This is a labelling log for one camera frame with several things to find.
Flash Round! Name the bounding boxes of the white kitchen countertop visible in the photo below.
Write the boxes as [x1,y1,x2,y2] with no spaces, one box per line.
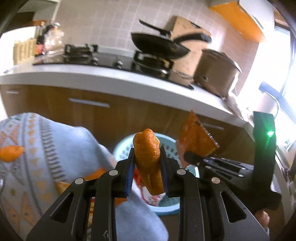
[0,52,255,130]

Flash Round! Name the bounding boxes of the black frying pan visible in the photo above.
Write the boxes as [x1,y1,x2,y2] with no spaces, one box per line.
[131,32,212,60]

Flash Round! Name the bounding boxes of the clear plastic bag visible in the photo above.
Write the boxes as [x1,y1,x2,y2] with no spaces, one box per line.
[44,22,65,56]

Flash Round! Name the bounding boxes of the black spatula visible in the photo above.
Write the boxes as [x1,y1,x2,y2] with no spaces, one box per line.
[138,19,173,36]

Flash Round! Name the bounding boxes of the orange range hood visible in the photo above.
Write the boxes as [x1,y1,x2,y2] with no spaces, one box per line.
[209,0,266,43]

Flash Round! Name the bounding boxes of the wooden cutting board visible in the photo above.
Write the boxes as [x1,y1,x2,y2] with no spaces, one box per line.
[171,16,212,77]

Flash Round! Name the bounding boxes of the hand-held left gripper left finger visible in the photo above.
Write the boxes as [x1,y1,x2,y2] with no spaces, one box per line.
[26,147,137,241]

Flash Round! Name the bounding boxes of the dark soy sauce bottle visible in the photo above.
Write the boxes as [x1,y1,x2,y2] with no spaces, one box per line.
[35,25,46,56]

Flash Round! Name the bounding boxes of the beige utensil basket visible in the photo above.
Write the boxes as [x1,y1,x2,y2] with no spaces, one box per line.
[13,38,37,65]

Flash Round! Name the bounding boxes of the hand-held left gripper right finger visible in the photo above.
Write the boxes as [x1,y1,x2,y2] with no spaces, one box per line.
[159,146,271,241]

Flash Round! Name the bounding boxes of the light blue plastic basket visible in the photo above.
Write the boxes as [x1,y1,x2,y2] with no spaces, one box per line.
[112,133,200,215]

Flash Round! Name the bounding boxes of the wooden kitchen cabinet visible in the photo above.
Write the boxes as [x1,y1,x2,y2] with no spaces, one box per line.
[0,85,255,163]

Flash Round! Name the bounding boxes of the orange bread-like toy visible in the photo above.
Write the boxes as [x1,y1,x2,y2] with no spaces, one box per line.
[132,128,165,196]

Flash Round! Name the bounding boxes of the patterned grey tablecloth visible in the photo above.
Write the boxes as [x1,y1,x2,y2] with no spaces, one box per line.
[0,112,169,241]

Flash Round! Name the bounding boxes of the person's right hand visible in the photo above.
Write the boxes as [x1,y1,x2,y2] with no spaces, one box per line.
[254,210,270,235]

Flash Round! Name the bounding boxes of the orange snack packet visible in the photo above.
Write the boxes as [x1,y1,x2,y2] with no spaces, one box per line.
[176,110,220,168]

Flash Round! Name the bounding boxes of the white rag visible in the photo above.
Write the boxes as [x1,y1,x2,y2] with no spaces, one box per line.
[226,95,244,112]

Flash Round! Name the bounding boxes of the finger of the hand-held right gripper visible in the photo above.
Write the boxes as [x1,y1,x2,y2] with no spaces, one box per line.
[184,151,245,171]
[199,165,244,183]

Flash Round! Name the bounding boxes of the beige rice cooker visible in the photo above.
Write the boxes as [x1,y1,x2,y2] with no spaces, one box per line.
[193,49,242,98]

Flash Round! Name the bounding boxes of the black gas stove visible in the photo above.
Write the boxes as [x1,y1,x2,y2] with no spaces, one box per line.
[32,44,195,90]

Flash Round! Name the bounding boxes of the orange peel piece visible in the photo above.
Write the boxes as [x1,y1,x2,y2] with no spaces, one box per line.
[0,146,25,162]

